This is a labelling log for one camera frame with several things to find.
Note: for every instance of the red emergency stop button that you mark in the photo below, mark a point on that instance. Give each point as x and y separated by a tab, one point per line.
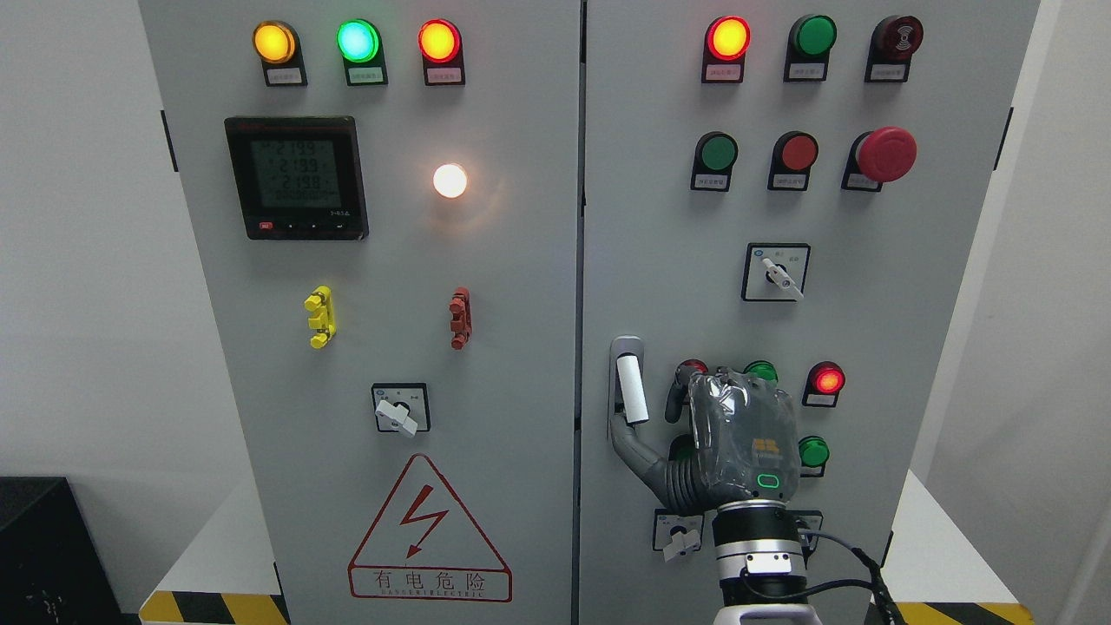
879	156

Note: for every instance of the white selector switch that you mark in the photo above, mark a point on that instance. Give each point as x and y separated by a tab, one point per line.
775	272
676	536

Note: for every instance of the green indicator top right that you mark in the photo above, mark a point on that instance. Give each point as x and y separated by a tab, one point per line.
810	41

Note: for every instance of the white lit indicator light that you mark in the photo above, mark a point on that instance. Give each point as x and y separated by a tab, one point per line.
450	180

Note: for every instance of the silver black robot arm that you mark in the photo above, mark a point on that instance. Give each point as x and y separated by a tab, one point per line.
760	564

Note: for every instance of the yellow terminal connector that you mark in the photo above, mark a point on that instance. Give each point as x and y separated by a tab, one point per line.
321	319

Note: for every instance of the white selector switch lower right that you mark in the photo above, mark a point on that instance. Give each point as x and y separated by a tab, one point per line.
676	536

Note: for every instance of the red push button upper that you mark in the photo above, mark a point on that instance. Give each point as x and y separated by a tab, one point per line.
792	158

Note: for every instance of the yellow indicator light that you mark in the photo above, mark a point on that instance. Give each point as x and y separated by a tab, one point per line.
279	49

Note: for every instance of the grey robot hand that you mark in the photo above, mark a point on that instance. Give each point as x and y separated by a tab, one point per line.
745	445

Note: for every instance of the red indicator light top right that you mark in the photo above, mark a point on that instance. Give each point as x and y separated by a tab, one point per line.
724	50

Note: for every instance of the black digital power meter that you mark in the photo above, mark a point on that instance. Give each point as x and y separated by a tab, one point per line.
298	178

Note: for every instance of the red lit indicator right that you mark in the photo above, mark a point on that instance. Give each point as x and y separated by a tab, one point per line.
824	384

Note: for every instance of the silver door handle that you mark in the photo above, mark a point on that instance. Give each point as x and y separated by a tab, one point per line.
625	389

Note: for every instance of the black box lower left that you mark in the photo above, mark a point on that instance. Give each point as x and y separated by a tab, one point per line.
50	572

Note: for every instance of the white selector switch left door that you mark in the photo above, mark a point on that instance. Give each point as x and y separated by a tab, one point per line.
401	407

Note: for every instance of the green push button upper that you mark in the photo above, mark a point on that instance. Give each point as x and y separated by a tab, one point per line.
714	157

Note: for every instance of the grey right cabinet door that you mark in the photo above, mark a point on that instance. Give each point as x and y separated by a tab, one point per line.
665	263

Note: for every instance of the black key switch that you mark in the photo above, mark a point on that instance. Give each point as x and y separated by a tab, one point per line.
808	521

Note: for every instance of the red lit indicator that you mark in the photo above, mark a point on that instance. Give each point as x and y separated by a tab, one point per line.
824	384
694	365

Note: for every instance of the green lit indicator light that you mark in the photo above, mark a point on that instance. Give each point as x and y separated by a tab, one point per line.
360	46

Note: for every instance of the white selector switch upper right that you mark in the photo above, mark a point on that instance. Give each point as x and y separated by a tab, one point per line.
775	272

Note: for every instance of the grey left cabinet door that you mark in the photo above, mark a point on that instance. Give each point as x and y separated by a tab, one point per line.
501	409

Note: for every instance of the red terminal connector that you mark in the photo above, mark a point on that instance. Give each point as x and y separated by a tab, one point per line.
461	320

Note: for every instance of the red electric warning sticker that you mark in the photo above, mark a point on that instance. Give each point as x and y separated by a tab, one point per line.
424	544

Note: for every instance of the white platform hazard striped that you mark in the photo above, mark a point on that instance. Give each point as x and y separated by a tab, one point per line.
226	575

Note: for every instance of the dark red buzzer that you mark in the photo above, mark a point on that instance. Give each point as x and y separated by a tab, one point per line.
893	44

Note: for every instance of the red lit indicator left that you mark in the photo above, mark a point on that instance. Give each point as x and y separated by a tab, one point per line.
694	365

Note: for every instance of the green push button lower right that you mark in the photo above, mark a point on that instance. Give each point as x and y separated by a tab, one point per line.
814	454

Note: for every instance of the red indicator light left door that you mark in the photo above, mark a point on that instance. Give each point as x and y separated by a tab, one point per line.
440	44

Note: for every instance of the grey cabinet door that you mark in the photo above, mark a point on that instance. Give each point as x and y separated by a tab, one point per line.
501	409
665	263

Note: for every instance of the green indicator middle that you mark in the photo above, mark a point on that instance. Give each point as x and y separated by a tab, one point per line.
762	369

